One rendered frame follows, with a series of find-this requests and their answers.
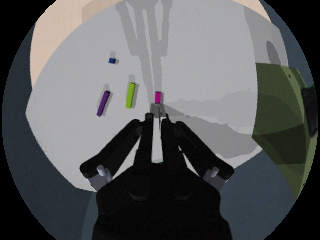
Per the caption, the purple rod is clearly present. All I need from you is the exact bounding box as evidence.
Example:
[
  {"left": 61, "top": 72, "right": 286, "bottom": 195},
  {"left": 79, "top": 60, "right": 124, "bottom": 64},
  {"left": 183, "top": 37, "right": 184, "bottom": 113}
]
[{"left": 96, "top": 91, "right": 111, "bottom": 117}]

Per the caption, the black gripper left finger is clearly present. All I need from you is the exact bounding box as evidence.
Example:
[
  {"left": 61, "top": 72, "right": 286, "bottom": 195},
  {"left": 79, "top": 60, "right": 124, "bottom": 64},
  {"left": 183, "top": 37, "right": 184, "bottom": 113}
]
[{"left": 79, "top": 103, "right": 155, "bottom": 201}]

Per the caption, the lime green rod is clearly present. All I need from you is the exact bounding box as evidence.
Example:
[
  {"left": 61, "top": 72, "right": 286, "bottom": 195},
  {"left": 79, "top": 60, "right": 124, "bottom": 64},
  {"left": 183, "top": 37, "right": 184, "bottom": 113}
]
[{"left": 126, "top": 83, "right": 136, "bottom": 109}]

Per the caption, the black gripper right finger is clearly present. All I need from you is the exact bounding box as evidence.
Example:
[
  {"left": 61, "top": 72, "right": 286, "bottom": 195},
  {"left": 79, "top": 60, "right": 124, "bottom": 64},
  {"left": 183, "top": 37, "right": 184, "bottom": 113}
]
[{"left": 159, "top": 104, "right": 234, "bottom": 200}]

